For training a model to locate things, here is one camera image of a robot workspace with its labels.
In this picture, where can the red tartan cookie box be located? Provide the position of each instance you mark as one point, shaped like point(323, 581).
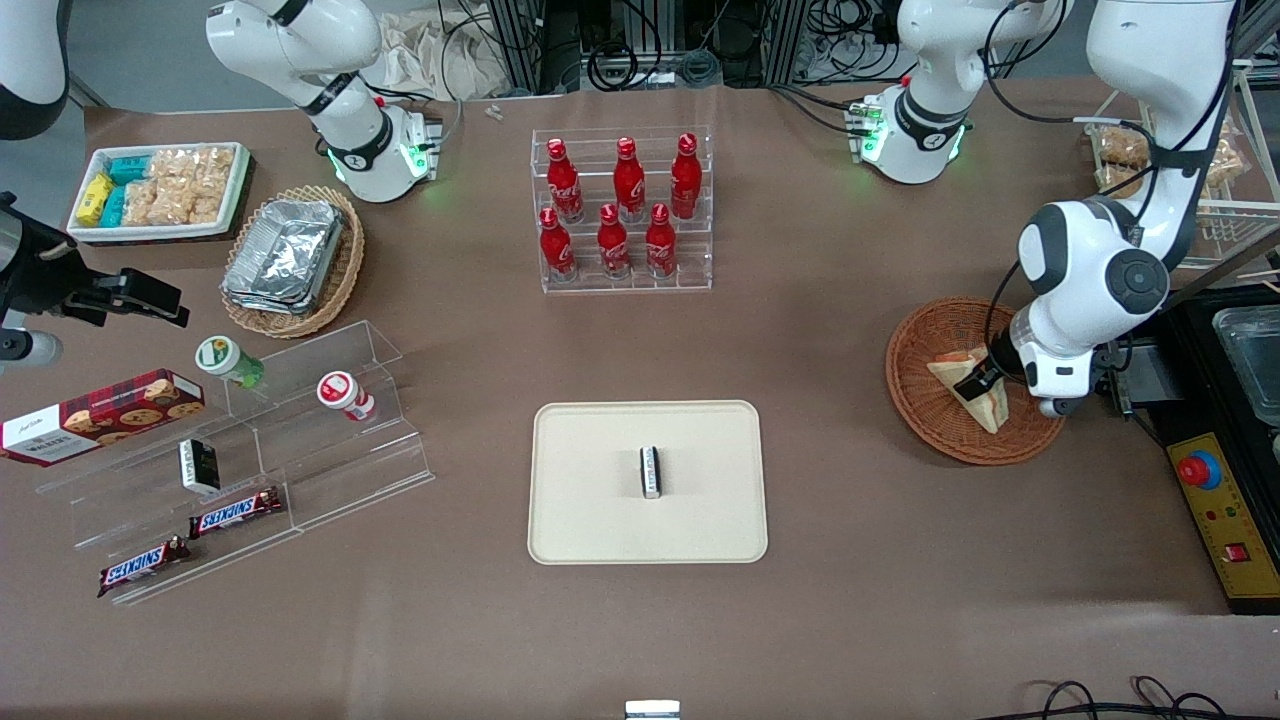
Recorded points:
point(110, 415)

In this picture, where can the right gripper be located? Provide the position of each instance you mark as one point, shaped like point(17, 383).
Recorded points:
point(42, 278)

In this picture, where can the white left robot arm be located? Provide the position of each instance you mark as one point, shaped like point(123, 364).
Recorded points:
point(1130, 60)

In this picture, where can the aluminium profile frame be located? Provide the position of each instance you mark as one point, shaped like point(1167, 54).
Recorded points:
point(530, 45)

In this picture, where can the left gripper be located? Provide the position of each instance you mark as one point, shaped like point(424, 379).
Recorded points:
point(993, 363)

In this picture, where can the yellow emergency stop box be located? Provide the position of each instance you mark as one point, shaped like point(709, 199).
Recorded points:
point(1235, 550)

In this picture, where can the red lidded snack cup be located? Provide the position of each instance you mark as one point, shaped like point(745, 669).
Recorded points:
point(340, 390)

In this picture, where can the Snickers chocolate bar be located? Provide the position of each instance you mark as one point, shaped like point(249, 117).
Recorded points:
point(143, 567)
point(235, 513)

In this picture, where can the teal snack pack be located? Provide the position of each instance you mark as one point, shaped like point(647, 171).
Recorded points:
point(113, 207)
point(128, 168)

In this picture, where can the red cola bottle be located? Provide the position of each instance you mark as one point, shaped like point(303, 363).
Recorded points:
point(555, 248)
point(612, 245)
point(563, 182)
point(686, 176)
point(660, 243)
point(628, 180)

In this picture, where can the triangle sandwich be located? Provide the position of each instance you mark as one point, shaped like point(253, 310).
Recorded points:
point(985, 410)

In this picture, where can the clear acrylic bottle rack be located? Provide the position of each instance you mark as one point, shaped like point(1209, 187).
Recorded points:
point(690, 275)

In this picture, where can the green lidded snack cup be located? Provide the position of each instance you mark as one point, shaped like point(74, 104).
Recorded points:
point(220, 355)

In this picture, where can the clear plastic container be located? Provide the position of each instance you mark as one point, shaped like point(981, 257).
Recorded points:
point(1250, 360)

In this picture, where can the clear acrylic step shelf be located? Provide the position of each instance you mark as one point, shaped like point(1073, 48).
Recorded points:
point(330, 470)

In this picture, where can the cream plastic tray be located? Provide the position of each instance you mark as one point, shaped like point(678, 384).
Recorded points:
point(600, 500)

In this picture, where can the small black white box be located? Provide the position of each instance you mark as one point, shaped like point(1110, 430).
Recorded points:
point(200, 466)
point(651, 472)

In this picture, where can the light oval wicker basket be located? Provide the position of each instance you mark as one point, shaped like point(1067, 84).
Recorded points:
point(345, 270)

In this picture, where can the small white black device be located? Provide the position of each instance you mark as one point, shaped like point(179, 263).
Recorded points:
point(652, 710)

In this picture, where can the yellow snack pack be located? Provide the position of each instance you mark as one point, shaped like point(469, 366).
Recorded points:
point(95, 198)

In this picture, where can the aluminium foil container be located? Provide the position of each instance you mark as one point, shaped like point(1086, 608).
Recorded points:
point(285, 250)
point(260, 303)

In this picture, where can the clear rice cracker bag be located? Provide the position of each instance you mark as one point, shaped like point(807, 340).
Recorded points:
point(215, 168)
point(190, 207)
point(172, 163)
point(150, 203)

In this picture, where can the round brown wicker basket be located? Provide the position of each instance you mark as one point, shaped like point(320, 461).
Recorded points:
point(930, 410)

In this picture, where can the black appliance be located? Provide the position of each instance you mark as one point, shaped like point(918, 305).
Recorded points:
point(1190, 340)

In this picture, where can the white crumpled cloth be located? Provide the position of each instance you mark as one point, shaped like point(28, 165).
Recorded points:
point(430, 55)

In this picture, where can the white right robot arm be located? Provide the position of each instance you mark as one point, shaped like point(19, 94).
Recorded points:
point(300, 40)

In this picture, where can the white rectangular snack tray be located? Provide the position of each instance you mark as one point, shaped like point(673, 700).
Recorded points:
point(160, 233)

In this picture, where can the bagged bread snack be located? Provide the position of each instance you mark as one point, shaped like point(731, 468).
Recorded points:
point(1120, 148)
point(1225, 160)
point(1115, 183)

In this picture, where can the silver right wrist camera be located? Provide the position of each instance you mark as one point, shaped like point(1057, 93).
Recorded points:
point(30, 350)

